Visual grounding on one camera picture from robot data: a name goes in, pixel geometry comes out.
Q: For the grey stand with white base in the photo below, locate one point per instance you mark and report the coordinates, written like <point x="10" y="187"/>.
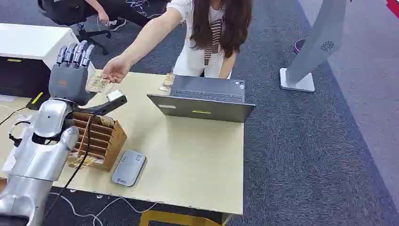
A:
<point x="315" y="40"/>

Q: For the seated person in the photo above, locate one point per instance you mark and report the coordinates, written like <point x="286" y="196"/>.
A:
<point x="124" y="9"/>

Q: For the white cabinet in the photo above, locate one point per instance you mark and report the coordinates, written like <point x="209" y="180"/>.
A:
<point x="31" y="43"/>

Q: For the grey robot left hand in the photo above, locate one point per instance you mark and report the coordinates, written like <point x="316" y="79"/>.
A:
<point x="68" y="82"/>

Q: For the purple shoe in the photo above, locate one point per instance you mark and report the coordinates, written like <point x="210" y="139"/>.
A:
<point x="298" y="46"/>

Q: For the yellow wooden frame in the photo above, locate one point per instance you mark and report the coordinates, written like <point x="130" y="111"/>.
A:
<point x="174" y="219"/>

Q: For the person's right hand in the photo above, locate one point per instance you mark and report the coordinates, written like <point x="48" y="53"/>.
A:
<point x="116" y="69"/>

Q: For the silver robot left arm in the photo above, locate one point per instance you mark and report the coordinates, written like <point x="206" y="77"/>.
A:
<point x="40" y="162"/>

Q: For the card in wooden box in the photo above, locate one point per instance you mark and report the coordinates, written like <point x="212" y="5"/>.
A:
<point x="82" y="162"/>

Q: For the grey laptop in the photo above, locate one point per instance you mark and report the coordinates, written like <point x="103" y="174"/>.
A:
<point x="202" y="104"/>

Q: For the wooden card box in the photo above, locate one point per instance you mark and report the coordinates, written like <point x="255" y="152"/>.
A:
<point x="109" y="143"/>

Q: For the grey card reader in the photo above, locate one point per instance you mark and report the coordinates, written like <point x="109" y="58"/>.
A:
<point x="129" y="168"/>

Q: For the red object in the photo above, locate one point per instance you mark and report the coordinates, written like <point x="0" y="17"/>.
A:
<point x="393" y="7"/>

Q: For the black office chair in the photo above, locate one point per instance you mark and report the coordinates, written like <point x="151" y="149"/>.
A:
<point x="65" y="12"/>

